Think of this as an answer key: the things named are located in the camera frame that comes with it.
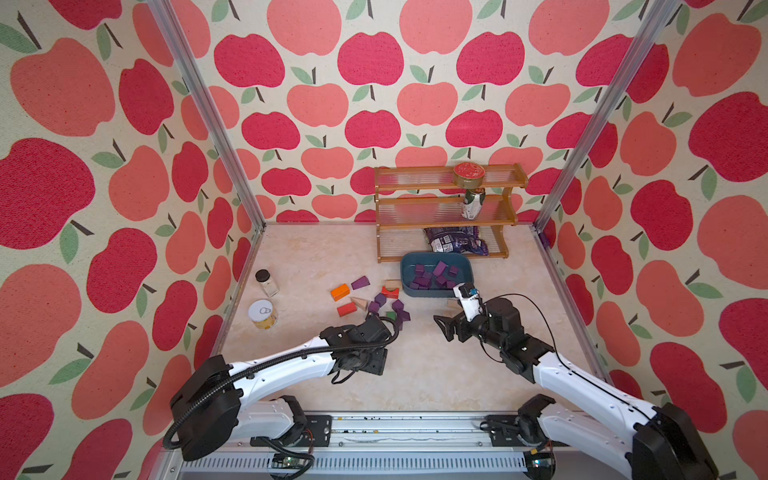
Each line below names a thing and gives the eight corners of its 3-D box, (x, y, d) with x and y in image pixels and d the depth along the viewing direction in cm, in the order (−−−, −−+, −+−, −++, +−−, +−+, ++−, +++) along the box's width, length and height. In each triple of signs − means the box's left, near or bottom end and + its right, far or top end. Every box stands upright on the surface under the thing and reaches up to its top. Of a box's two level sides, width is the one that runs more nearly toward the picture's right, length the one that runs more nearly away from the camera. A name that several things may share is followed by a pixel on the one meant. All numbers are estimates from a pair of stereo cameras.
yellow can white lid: (251, 329, 94) (244, 320, 90) (257, 308, 99) (251, 299, 95) (274, 329, 94) (268, 320, 90) (279, 308, 99) (274, 299, 95)
